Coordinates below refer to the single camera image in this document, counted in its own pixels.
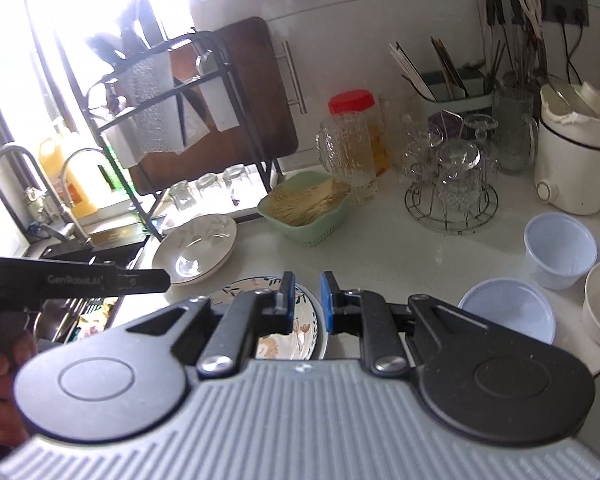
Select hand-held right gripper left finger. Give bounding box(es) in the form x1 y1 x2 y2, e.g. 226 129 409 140
125 271 297 378

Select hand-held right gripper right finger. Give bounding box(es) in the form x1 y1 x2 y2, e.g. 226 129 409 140
321 271 497 376

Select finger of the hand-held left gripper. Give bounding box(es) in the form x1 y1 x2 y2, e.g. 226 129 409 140
117 268 172 295

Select floral patterned plate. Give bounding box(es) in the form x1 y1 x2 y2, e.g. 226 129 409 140
209 275 329 361

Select white gold-rimmed plate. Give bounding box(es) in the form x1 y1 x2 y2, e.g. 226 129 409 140
152 213 239 287

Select light blue plastic bowl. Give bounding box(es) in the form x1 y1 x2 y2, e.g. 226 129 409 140
457 279 557 347

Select light blue plastic cup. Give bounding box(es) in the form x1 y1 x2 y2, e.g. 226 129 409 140
523 212 597 291

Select person's left hand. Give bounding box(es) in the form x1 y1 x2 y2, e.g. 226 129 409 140
0 334 39 462

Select green plastic basket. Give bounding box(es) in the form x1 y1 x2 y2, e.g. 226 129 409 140
257 170 352 249

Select dried noodles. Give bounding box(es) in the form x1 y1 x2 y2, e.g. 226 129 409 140
270 180 351 225

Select yellow detergent bottle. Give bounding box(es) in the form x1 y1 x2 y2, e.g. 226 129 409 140
38 117 112 219

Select row of small glass jars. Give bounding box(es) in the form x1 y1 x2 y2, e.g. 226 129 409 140
169 163 262 212

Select metal kitchen faucet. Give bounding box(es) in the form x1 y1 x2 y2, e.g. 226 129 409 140
0 144 98 248

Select textured glass mug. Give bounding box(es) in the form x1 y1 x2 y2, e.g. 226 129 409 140
315 110 377 206

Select white hanging cloth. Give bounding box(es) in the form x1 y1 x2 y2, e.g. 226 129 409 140
105 52 213 157

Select brown wooden cutting board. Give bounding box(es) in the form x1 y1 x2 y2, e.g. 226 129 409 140
129 16 300 195

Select upturned drinking glasses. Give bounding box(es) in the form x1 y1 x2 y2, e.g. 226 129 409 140
397 112 501 211

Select red-lidded plastic jar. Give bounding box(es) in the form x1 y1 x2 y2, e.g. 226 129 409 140
328 89 390 177

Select black metal dish rack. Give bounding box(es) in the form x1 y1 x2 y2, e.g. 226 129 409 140
86 29 284 243

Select green white utensil holder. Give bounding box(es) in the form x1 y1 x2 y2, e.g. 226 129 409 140
409 66 494 128

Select bundle of chopsticks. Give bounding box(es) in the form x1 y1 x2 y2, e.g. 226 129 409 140
389 36 473 103

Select glass pitcher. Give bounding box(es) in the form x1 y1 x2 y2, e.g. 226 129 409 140
491 85 539 176

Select white electric cooker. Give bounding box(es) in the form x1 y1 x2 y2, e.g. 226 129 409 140
533 80 600 217

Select hanging kitchen utensils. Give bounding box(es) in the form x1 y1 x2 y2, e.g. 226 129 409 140
481 0 548 88

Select wire glass rack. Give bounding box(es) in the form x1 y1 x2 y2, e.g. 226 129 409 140
404 180 500 234

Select metal cabinet handle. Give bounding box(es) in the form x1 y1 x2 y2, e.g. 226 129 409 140
281 40 309 115

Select black wall outlet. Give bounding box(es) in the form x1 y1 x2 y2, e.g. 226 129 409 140
536 0 590 29

